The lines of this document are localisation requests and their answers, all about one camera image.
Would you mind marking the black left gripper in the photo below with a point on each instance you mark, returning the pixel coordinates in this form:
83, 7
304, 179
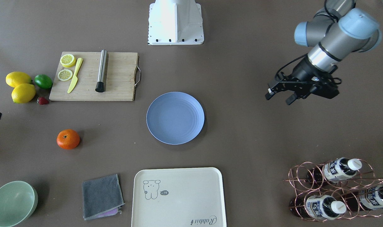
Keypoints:
302, 71

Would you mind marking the orange mandarin fruit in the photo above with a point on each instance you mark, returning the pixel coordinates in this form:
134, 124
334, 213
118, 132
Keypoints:
68, 139

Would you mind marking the blue round plate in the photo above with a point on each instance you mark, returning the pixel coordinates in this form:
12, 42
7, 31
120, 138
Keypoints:
175, 118

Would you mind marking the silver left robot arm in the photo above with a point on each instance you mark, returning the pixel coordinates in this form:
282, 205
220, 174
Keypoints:
335, 31

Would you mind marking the yellow lemon near bowl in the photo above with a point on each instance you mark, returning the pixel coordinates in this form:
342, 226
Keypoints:
23, 93

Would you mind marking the yellow lemon far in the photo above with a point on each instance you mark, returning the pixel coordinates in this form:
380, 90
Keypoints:
17, 78

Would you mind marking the red strawberry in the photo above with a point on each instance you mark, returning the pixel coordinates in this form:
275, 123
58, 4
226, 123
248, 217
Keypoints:
42, 101

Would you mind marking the green lime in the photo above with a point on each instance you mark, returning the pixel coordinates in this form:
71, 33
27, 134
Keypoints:
43, 81

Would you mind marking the lemon slice lower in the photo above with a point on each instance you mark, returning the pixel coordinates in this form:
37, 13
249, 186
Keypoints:
65, 75

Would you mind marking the lemon slice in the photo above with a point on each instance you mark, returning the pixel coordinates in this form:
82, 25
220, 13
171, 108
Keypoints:
67, 60
65, 75

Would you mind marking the yellow plastic knife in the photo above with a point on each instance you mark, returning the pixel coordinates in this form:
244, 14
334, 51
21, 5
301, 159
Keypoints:
74, 79

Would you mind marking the lemon slice upper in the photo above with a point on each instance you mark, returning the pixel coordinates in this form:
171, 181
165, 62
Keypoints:
67, 60

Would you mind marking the dark drink bottle front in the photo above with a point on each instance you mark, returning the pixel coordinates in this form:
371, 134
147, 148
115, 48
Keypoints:
335, 171

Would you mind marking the dark drink bottle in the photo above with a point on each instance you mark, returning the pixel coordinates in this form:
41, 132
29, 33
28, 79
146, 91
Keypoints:
366, 199
317, 207
335, 171

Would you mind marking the mint green bowl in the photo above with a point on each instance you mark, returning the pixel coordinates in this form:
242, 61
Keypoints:
18, 201

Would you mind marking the steel muddler black tip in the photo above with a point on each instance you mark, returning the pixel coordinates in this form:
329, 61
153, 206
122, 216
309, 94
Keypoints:
101, 80

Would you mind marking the dark drink bottle middle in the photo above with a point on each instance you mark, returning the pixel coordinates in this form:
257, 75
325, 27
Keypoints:
317, 207

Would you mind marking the wooden cutting board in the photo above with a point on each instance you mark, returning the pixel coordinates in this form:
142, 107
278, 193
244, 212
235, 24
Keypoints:
120, 79

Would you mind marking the dark drink bottle back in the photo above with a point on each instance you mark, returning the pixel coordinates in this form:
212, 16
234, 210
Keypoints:
366, 199

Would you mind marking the grey folded cloth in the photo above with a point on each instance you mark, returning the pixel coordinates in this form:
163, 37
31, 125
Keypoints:
102, 197

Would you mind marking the cream rabbit tray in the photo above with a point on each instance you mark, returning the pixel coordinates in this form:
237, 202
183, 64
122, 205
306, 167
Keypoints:
179, 197

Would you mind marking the copper wire bottle rack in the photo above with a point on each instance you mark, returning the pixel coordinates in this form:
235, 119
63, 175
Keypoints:
365, 178

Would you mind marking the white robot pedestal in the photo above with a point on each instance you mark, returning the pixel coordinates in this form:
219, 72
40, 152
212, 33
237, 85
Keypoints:
175, 22

